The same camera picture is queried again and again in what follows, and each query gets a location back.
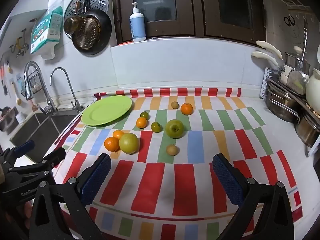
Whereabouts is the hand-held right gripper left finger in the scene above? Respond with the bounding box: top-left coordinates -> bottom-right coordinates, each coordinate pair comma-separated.
29,153 -> 112,240

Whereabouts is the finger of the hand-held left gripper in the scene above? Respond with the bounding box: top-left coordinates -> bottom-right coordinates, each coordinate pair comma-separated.
7,148 -> 66,180
0,140 -> 35,168

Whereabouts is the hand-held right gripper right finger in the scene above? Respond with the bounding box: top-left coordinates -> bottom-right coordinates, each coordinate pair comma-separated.
212,153 -> 294,240

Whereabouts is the pale yellow-green apple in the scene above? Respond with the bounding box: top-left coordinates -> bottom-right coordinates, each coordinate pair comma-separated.
119,133 -> 139,154

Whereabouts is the green plate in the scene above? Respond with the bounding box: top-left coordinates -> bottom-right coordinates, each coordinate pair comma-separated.
81,95 -> 133,126

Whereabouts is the green apple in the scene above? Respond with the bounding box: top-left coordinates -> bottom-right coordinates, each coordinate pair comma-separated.
165,119 -> 185,139

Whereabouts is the steel kitchen sink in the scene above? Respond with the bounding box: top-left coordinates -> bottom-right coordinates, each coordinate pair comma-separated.
9,107 -> 80,163

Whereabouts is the striped colourful tablecloth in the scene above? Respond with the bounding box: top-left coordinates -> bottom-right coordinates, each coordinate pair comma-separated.
54,87 -> 303,240

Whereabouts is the chrome pull-down faucet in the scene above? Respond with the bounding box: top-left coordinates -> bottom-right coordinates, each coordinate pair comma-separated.
24,60 -> 58,114

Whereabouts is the chrome gooseneck faucet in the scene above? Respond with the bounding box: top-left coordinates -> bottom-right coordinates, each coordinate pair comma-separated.
49,67 -> 84,112

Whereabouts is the large orange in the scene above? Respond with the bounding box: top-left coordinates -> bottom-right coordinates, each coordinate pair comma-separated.
180,103 -> 194,116

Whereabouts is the white dish rack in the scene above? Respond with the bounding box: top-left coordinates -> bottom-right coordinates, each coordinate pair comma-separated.
260,67 -> 279,100

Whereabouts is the green and white package box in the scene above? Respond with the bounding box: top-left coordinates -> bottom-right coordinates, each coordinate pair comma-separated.
30,6 -> 63,55

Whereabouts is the steel pot lid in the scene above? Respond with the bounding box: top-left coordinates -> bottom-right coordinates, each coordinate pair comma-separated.
286,67 -> 309,95

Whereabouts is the cream kettle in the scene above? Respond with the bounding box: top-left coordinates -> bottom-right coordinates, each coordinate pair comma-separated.
305,70 -> 320,110

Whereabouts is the brass mesh strainer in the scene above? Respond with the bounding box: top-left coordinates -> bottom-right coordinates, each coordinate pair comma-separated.
75,16 -> 102,50

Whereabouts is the small brass pot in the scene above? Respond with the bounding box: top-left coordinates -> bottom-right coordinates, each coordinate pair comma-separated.
63,15 -> 84,34

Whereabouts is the black frying pan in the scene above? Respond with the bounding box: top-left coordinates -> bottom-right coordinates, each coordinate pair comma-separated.
71,0 -> 112,56

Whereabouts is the hanging steel ladle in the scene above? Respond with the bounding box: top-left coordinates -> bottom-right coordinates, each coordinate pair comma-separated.
301,17 -> 308,68

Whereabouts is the black wire basket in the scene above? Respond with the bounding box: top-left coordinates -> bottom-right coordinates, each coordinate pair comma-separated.
21,71 -> 42,98

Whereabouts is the brass wall tap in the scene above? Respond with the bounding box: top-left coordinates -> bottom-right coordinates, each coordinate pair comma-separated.
10,29 -> 29,58

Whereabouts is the cream knife handle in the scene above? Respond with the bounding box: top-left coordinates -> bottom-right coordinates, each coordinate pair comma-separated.
251,51 -> 282,67
256,40 -> 284,60

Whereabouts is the dark brown window frame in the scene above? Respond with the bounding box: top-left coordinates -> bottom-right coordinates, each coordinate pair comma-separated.
111,0 -> 203,47
200,0 -> 267,45

